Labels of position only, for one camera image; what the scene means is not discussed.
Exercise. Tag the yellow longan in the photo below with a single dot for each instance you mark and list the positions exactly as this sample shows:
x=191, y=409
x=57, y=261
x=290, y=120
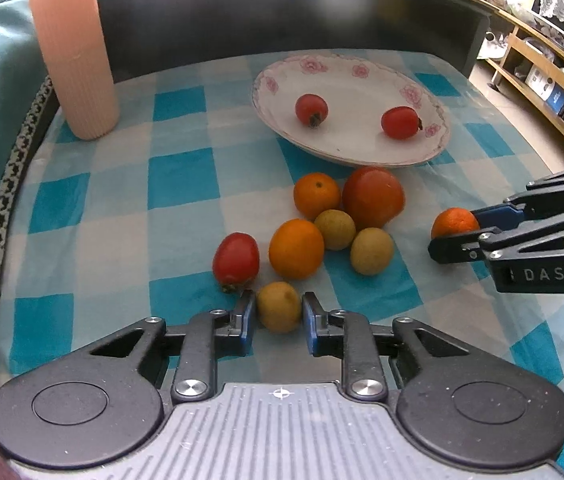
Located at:
x=278, y=307

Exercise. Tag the red tomato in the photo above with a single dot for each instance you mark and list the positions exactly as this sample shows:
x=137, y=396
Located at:
x=401, y=122
x=311, y=110
x=236, y=262

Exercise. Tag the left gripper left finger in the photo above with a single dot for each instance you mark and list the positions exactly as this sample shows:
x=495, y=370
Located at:
x=105, y=400

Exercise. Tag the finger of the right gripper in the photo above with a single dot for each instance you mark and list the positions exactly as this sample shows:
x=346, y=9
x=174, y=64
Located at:
x=504, y=216
x=466, y=248

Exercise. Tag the white floral plate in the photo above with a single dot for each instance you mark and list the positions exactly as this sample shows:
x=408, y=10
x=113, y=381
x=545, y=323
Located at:
x=357, y=92

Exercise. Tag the brown longan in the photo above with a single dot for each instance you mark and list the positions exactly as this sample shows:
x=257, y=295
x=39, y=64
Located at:
x=371, y=251
x=337, y=229

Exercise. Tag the pink ribbed cylinder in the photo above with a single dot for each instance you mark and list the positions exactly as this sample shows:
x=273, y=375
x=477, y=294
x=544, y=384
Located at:
x=71, y=41

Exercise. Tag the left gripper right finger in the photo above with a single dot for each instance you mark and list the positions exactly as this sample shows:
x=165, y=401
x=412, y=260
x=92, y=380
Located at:
x=455, y=402

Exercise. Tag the wooden shelf unit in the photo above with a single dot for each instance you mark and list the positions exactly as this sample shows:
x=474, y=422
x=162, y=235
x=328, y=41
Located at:
x=532, y=62

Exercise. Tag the blue white checkered cloth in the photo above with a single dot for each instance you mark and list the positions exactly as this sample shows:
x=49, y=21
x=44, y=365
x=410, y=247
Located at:
x=111, y=231

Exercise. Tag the large red orange fruit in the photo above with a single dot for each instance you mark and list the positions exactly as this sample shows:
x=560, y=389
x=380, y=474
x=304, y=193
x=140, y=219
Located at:
x=372, y=197

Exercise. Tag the dark coffee table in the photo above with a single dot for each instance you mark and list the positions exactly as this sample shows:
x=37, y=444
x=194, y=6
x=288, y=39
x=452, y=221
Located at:
x=146, y=36

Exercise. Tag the upper brown longan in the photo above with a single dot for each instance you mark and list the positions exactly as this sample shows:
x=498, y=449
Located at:
x=337, y=229

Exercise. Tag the right brown longan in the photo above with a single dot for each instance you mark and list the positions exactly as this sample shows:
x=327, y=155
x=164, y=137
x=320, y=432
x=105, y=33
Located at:
x=371, y=251

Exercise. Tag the small orange back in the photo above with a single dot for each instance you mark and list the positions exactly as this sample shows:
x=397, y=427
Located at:
x=316, y=193

